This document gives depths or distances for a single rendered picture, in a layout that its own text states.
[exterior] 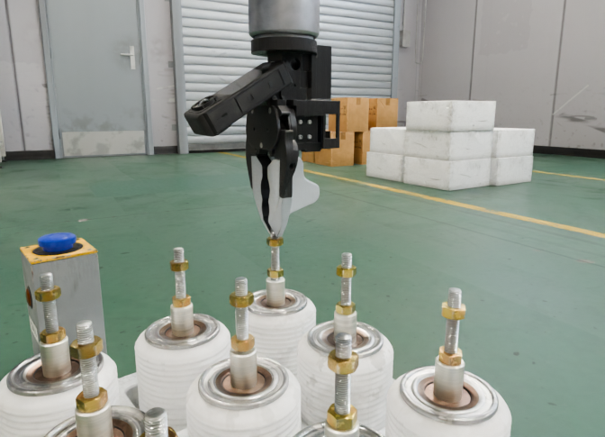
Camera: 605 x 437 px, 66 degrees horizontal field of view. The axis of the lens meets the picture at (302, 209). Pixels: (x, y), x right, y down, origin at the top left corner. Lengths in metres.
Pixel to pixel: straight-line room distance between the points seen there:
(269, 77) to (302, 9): 0.07
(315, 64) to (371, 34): 6.38
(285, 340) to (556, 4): 5.88
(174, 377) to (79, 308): 0.18
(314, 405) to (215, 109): 0.29
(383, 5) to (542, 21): 2.09
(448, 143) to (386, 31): 4.27
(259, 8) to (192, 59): 5.19
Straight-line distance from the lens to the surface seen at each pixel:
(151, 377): 0.49
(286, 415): 0.40
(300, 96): 0.52
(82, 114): 5.50
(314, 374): 0.46
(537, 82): 6.20
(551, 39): 6.18
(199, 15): 5.79
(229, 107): 0.47
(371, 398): 0.47
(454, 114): 2.96
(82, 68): 5.52
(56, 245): 0.60
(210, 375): 0.43
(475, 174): 3.16
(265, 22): 0.50
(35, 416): 0.45
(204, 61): 5.73
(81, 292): 0.61
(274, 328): 0.52
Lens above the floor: 0.47
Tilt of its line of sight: 12 degrees down
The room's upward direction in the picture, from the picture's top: straight up
